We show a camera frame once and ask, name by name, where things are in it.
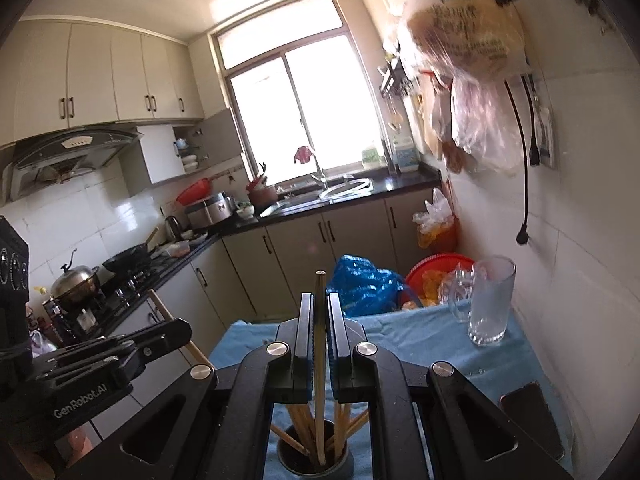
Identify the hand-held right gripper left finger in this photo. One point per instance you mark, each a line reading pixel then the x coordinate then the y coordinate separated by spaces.
pixel 306 350

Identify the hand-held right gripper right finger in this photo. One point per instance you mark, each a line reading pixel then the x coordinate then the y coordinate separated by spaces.
pixel 336 350

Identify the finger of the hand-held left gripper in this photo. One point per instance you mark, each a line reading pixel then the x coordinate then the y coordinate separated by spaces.
pixel 165 334

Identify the pale wooden chopstick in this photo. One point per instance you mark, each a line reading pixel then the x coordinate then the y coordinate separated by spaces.
pixel 320 360
pixel 200 355

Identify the bunch of wooden chopsticks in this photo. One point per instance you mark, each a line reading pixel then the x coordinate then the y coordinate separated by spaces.
pixel 300 425

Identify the dark metal chopstick holder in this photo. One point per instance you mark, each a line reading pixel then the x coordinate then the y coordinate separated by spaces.
pixel 346 461

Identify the person's left hand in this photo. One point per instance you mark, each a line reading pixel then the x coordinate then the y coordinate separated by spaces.
pixel 79 439

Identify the black gas stove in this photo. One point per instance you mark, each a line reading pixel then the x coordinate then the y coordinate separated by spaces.
pixel 125 287

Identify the blue plastic bag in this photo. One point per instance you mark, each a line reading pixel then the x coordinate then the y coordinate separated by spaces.
pixel 365 285

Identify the black frying pan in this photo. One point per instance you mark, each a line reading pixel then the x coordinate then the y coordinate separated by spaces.
pixel 127 257

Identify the blue tablecloth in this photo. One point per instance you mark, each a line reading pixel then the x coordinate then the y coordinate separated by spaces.
pixel 425 345

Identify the wok with steel lid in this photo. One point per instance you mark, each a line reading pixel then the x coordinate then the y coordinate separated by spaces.
pixel 75 282

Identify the steel kettle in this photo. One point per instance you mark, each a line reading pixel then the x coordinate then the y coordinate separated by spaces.
pixel 172 228

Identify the cream lower cabinets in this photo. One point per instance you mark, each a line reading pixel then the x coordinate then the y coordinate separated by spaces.
pixel 350 240

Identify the cream cabinets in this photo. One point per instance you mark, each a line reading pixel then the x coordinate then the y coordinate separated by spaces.
pixel 100 75
pixel 350 240

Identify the red plastic basin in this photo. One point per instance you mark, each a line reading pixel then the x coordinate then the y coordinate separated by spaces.
pixel 430 270

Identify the steel pot with red lid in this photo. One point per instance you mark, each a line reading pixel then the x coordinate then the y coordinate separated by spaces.
pixel 210 209

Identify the red colander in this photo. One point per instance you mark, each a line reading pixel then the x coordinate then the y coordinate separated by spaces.
pixel 194 191

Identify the steel sink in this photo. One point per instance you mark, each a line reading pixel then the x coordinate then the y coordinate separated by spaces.
pixel 295 204

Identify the orange trash bin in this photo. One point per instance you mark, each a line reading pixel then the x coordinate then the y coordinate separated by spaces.
pixel 440 237

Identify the clear glass mug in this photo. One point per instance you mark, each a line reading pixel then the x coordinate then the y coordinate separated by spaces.
pixel 490 305

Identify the white crumpled plastic bag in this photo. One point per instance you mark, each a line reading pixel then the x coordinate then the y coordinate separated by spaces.
pixel 435 207

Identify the metal faucet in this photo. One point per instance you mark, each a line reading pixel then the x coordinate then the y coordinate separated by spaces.
pixel 318 172

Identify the black kitchen countertop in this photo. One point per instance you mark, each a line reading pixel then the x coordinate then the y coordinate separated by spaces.
pixel 410 182

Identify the green and white box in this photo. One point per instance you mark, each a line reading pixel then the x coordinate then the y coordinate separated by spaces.
pixel 371 159

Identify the red cloth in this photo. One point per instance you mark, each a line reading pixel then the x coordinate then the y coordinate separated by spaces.
pixel 303 155

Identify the grey range hood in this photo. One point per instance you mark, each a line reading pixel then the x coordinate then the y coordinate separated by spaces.
pixel 70 152

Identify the white plastic container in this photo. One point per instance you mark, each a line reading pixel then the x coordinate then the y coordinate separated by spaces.
pixel 405 154

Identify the black smartphone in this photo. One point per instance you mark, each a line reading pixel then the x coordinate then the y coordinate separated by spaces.
pixel 535 420

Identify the kitchen window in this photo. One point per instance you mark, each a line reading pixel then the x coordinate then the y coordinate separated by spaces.
pixel 300 105

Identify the small clear hanging bag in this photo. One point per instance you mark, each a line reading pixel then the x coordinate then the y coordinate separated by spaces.
pixel 441 120

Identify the cream upper cabinets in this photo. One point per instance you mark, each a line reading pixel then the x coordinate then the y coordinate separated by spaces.
pixel 100 75

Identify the pink translucent plastic bag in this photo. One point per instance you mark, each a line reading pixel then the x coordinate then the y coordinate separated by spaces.
pixel 487 125

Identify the white bag with flatbread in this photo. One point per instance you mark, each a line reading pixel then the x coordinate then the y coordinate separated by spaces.
pixel 465 30

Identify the open wall cabinet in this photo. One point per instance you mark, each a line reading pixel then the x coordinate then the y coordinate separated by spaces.
pixel 157 152

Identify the metal wall rack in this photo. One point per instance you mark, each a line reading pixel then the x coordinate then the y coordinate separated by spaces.
pixel 397 77

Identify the white wall socket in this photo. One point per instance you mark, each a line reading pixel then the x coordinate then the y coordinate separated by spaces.
pixel 545 135

